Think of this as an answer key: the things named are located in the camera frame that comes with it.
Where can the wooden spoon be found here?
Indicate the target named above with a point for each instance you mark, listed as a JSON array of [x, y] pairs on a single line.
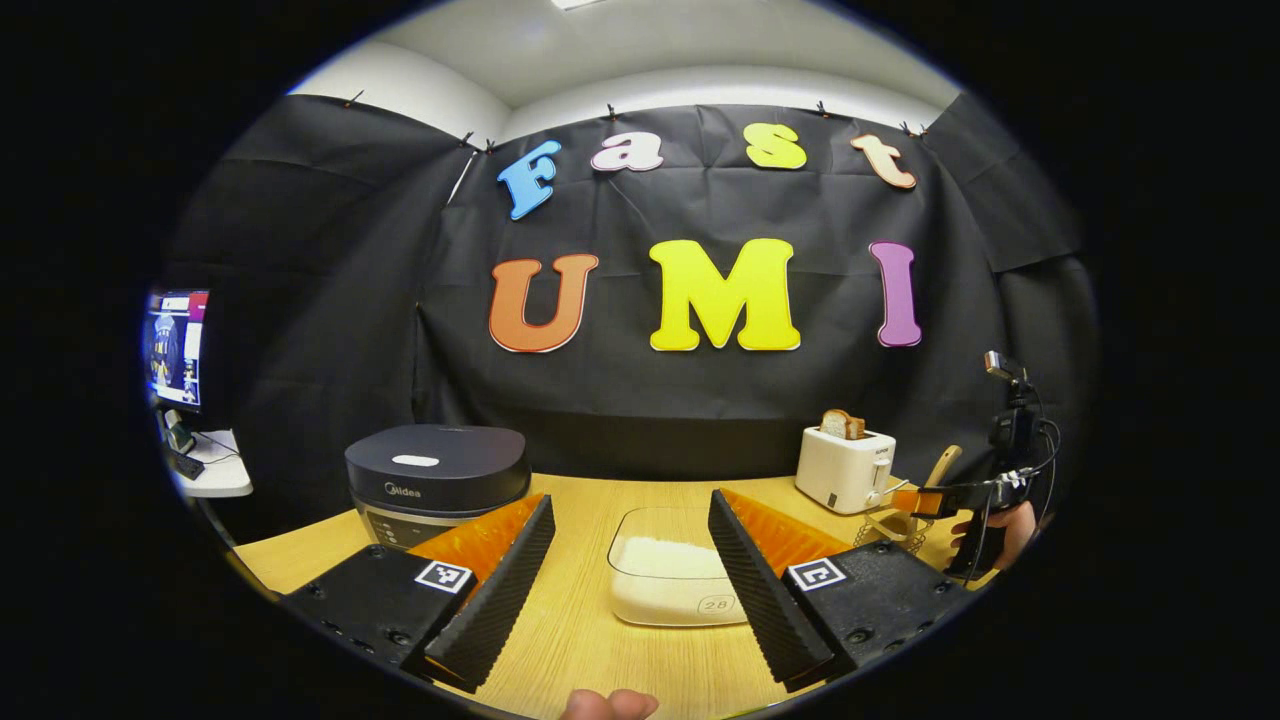
[[943, 467]]

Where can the white side table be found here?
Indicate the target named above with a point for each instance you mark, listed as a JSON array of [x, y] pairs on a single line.
[[222, 478]]

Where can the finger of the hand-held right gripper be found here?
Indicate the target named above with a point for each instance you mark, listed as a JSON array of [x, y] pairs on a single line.
[[975, 497]]

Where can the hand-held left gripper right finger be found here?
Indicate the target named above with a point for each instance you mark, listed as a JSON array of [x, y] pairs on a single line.
[[760, 590]]

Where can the toasted bread slice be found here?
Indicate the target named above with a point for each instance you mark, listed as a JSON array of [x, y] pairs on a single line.
[[842, 424]]

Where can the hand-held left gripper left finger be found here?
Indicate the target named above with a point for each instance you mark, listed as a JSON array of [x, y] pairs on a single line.
[[500, 590]]

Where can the black backdrop cloth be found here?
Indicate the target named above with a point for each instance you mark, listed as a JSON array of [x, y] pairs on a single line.
[[700, 200]]

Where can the white toaster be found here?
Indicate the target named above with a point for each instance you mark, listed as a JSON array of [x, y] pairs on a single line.
[[840, 470]]

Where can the dark grey rice cooker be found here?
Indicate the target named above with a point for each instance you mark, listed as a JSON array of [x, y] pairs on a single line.
[[440, 480]]

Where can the small grey desk device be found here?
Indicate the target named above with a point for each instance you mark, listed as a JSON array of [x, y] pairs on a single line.
[[177, 432]]

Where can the black keyboard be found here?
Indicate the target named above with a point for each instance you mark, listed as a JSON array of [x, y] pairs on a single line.
[[186, 464]]

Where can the clear plastic rice container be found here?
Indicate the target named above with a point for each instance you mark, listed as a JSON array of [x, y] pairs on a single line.
[[660, 522]]

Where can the ceiling light panel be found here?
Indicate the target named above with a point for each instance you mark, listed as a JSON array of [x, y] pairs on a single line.
[[575, 4]]

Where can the computer monitor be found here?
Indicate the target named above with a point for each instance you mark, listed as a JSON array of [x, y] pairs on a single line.
[[178, 350]]

